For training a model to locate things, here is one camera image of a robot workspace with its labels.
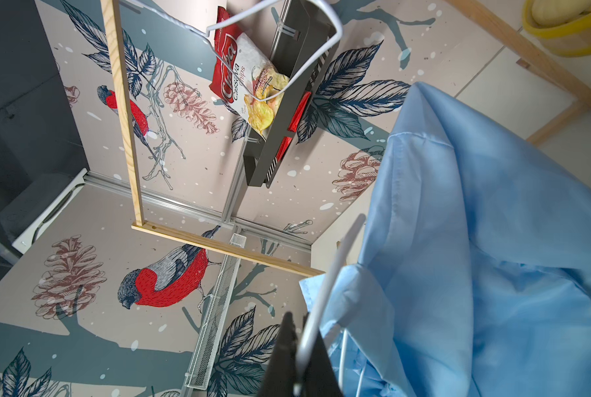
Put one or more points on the black wall-mounted basket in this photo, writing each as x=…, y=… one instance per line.
x=302, y=29

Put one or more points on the wooden clothes rack frame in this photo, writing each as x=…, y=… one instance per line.
x=472, y=10

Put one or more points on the white wire hanger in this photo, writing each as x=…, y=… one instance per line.
x=307, y=343
x=324, y=7

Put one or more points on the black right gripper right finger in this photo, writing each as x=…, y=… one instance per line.
x=319, y=379

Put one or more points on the white wire mesh shelf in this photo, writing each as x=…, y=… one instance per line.
x=207, y=347

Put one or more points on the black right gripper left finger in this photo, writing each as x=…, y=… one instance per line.
x=280, y=375

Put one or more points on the aluminium frame corner post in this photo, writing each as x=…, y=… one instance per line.
x=237, y=190

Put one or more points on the red Chuba chips bag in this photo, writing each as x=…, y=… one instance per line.
x=226, y=47

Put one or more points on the light blue long-sleeve shirt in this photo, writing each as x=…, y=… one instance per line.
x=474, y=277

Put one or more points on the white cassava chips bag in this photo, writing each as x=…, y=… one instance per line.
x=259, y=88

